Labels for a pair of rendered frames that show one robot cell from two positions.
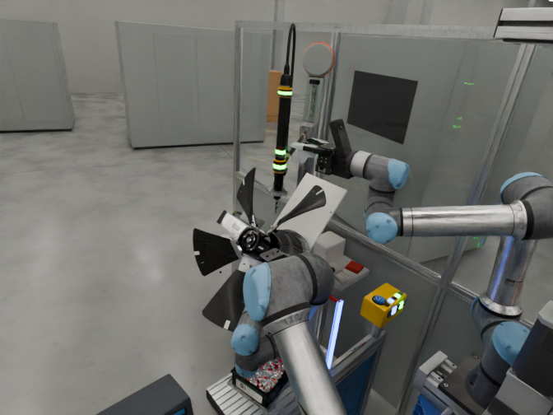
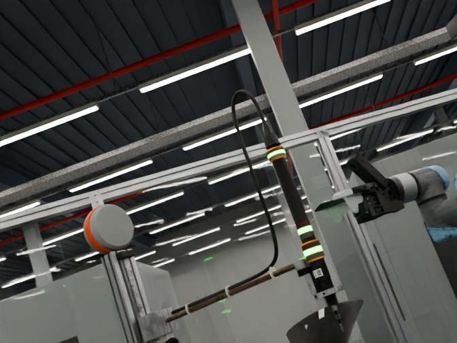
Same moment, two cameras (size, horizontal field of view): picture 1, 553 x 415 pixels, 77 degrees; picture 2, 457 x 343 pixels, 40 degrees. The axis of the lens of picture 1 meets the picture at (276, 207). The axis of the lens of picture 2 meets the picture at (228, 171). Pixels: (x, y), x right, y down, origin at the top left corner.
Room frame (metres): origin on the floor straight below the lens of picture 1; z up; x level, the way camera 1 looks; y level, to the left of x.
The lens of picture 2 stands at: (0.56, 1.34, 1.43)
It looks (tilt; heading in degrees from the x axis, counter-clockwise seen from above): 14 degrees up; 299
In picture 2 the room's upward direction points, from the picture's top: 20 degrees counter-clockwise
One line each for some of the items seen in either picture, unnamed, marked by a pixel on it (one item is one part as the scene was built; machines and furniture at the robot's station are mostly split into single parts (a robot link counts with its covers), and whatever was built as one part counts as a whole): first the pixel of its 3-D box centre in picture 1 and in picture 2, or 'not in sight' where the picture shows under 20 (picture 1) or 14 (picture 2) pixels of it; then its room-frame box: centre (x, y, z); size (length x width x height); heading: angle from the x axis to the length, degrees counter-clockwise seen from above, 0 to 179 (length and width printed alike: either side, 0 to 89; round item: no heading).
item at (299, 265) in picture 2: (278, 179); (318, 275); (1.17, 0.00, 1.50); 0.09 x 0.07 x 0.10; 168
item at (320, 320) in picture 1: (320, 321); not in sight; (1.62, -0.32, 0.42); 0.04 x 0.04 x 0.83; 43
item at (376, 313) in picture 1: (383, 305); not in sight; (1.10, -0.46, 1.02); 0.16 x 0.10 x 0.11; 133
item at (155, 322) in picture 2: (308, 131); (157, 324); (1.77, -0.13, 1.54); 0.10 x 0.07 x 0.08; 168
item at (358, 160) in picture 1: (361, 164); (399, 189); (0.98, -0.24, 1.64); 0.08 x 0.05 x 0.08; 143
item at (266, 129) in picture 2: (281, 137); (298, 211); (1.16, 0.00, 1.66); 0.04 x 0.04 x 0.46
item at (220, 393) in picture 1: (271, 391); not in sight; (1.39, -0.05, 0.04); 0.62 x 0.46 x 0.08; 133
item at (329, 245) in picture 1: (325, 245); not in sight; (1.69, -0.29, 0.92); 0.17 x 0.16 x 0.11; 133
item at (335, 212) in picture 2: (317, 148); (334, 212); (1.12, -0.12, 1.64); 0.09 x 0.03 x 0.06; 31
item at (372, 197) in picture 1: (378, 206); (445, 216); (0.92, -0.30, 1.54); 0.11 x 0.08 x 0.11; 169
